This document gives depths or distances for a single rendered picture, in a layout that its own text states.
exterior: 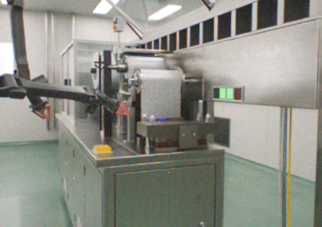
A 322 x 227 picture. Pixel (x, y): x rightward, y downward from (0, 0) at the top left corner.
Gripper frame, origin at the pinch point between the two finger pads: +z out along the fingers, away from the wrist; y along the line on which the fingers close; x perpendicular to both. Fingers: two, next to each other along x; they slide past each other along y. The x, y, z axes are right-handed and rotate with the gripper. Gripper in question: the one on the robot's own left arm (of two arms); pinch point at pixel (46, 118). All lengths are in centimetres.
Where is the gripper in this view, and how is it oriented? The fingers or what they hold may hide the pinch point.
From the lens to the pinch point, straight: 176.5
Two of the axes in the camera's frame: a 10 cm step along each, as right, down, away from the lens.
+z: 3.4, 8.5, 4.1
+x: -6.1, 5.3, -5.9
